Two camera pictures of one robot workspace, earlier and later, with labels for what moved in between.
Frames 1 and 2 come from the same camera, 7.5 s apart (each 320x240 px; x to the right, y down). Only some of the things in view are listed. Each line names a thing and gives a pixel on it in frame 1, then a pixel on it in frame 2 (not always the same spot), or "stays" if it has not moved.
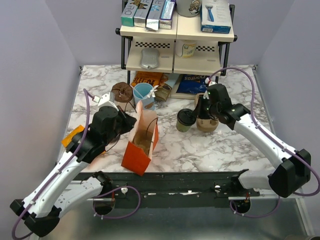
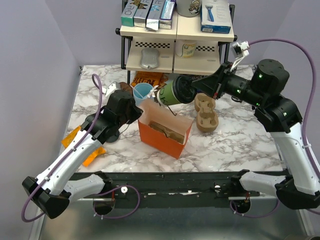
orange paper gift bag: x=143 y=136 -> x=163 y=127
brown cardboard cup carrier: x=204 y=124 stays
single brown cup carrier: x=142 y=139 -> x=168 y=132
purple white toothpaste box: x=168 y=10 stays
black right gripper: x=198 y=112 -> x=214 y=85
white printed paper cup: x=185 y=48 stays
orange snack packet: x=68 y=138 stays
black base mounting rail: x=179 y=189 stays
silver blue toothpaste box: x=154 y=14 stays
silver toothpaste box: x=141 y=13 stays
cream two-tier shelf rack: x=184 y=49 stays
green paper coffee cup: x=181 y=127 -> x=166 y=95
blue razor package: x=215 y=16 stays
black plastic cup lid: x=186 y=117 -> x=183 y=89
